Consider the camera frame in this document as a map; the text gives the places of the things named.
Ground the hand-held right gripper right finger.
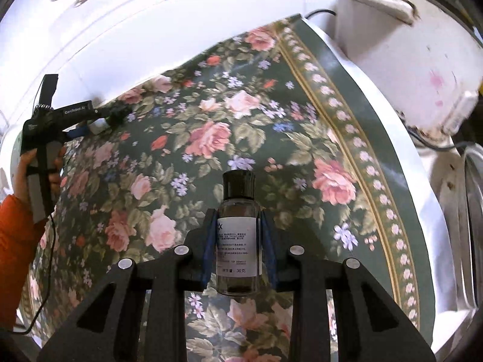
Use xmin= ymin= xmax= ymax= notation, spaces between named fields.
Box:
xmin=260 ymin=211 xmax=433 ymax=362

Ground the black power cord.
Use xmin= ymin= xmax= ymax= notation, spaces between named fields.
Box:
xmin=304 ymin=8 xmax=337 ymax=20

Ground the floral tablecloth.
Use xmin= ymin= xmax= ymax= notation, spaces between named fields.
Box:
xmin=17 ymin=14 xmax=438 ymax=362

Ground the white cooking pot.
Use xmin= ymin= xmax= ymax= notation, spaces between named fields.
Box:
xmin=334 ymin=0 xmax=483 ymax=146

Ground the person's left hand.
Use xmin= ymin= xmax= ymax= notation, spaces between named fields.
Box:
xmin=13 ymin=145 xmax=66 ymax=206

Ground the black cable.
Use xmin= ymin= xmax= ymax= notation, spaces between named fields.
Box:
xmin=0 ymin=211 xmax=57 ymax=335

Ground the person's left forearm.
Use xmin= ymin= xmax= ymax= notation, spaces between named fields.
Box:
xmin=0 ymin=194 xmax=48 ymax=323

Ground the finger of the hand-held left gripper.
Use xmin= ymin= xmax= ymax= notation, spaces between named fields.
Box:
xmin=92 ymin=106 xmax=132 ymax=121
xmin=66 ymin=124 xmax=95 ymax=137

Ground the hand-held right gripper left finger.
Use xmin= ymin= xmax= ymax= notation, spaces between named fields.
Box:
xmin=36 ymin=208 xmax=219 ymax=362

